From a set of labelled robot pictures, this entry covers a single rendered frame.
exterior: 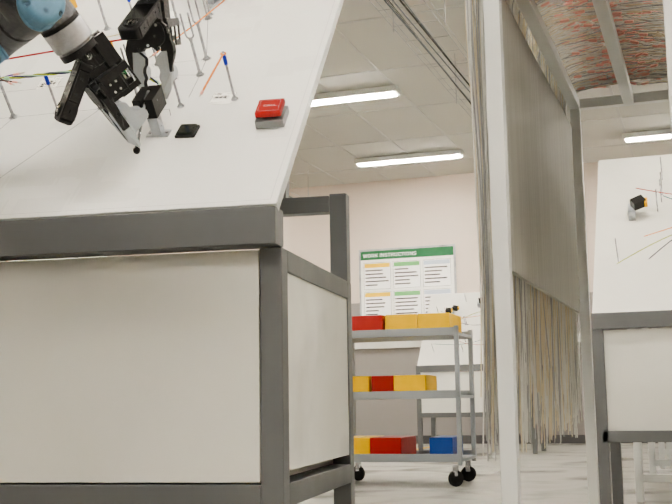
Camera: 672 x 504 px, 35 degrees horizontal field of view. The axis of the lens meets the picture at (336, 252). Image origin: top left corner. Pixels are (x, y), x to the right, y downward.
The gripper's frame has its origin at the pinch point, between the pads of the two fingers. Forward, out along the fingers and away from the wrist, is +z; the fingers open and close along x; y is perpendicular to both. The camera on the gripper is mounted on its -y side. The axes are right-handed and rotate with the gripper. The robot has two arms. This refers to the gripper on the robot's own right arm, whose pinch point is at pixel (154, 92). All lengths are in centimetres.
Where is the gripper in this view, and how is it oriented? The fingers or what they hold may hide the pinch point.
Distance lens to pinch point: 210.4
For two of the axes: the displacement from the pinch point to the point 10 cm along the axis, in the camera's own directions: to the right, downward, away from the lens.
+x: -9.7, 0.1, 2.5
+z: 0.7, 9.7, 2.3
